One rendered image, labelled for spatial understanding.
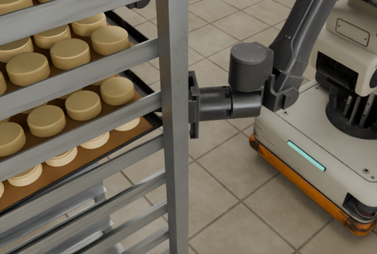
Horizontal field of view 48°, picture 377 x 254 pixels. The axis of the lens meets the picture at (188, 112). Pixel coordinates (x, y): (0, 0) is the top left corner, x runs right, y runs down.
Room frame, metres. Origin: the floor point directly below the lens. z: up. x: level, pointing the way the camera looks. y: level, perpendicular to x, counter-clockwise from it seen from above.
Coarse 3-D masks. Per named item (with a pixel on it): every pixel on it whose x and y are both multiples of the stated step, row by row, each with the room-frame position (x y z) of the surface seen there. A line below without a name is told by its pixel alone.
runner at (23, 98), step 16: (128, 48) 0.46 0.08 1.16; (144, 48) 0.47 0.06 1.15; (96, 64) 0.43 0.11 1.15; (112, 64) 0.44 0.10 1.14; (128, 64) 0.45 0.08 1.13; (48, 80) 0.39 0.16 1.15; (64, 80) 0.40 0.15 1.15; (80, 80) 0.41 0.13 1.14; (96, 80) 0.42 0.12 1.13; (0, 96) 0.36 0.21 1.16; (16, 96) 0.37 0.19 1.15; (32, 96) 0.38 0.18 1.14; (48, 96) 0.39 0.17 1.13; (0, 112) 0.35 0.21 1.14; (16, 112) 0.36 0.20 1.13
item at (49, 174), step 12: (144, 120) 0.50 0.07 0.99; (120, 132) 0.48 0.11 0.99; (132, 132) 0.48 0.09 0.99; (108, 144) 0.45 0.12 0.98; (120, 144) 0.45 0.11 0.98; (84, 156) 0.43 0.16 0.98; (96, 156) 0.43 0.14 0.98; (48, 168) 0.41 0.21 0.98; (60, 168) 0.41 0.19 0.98; (72, 168) 0.41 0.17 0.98; (36, 180) 0.39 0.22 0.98; (48, 180) 0.39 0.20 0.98; (12, 192) 0.37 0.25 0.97; (24, 192) 0.37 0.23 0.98; (0, 204) 0.35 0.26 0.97; (12, 204) 0.35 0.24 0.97
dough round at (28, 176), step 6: (30, 168) 0.39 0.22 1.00; (36, 168) 0.39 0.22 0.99; (18, 174) 0.38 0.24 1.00; (24, 174) 0.38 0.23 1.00; (30, 174) 0.38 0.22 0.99; (36, 174) 0.39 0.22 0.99; (12, 180) 0.38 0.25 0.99; (18, 180) 0.38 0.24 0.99; (24, 180) 0.38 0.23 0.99; (30, 180) 0.38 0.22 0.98
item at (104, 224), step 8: (96, 224) 0.80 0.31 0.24; (104, 224) 0.81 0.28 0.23; (112, 224) 0.81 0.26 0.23; (80, 232) 0.77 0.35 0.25; (88, 232) 0.78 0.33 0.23; (96, 232) 0.78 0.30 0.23; (72, 240) 0.75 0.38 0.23; (80, 240) 0.75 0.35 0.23; (56, 248) 0.72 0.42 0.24; (64, 248) 0.72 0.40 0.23; (72, 248) 0.72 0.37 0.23
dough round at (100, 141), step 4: (108, 132) 0.47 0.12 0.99; (100, 136) 0.45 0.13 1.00; (104, 136) 0.46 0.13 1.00; (108, 136) 0.46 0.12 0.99; (92, 140) 0.45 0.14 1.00; (96, 140) 0.45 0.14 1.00; (100, 140) 0.45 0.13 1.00; (104, 140) 0.45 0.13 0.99; (84, 144) 0.44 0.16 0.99; (88, 144) 0.44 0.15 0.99; (92, 144) 0.44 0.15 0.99; (96, 144) 0.45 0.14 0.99; (100, 144) 0.45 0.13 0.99; (88, 148) 0.44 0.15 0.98; (92, 148) 0.44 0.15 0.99
